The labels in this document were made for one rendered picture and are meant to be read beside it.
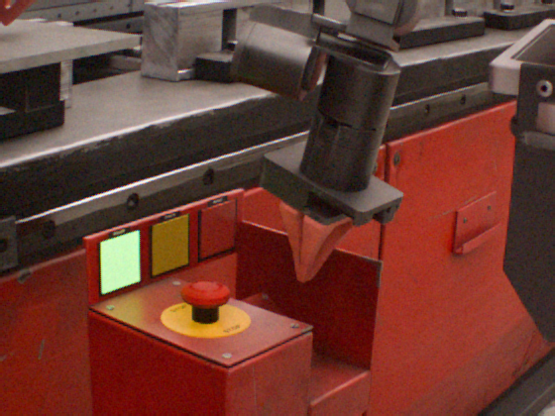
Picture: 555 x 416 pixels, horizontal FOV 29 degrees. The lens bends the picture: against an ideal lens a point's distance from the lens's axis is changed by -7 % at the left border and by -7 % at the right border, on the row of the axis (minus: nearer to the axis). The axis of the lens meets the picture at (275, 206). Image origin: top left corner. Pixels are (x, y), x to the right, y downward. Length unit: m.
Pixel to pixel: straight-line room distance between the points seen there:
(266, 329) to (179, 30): 0.53
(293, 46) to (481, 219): 1.02
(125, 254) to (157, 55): 0.46
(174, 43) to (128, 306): 0.48
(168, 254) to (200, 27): 0.45
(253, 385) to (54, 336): 0.30
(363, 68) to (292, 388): 0.26
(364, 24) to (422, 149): 0.79
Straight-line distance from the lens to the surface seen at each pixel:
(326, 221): 0.90
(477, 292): 1.93
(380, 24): 0.85
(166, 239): 0.98
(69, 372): 1.14
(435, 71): 1.63
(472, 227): 1.83
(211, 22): 1.38
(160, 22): 1.35
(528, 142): 0.61
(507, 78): 0.62
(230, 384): 0.85
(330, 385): 0.98
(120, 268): 0.95
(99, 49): 0.88
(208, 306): 0.89
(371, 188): 0.92
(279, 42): 0.88
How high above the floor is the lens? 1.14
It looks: 18 degrees down
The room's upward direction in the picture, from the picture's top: 2 degrees clockwise
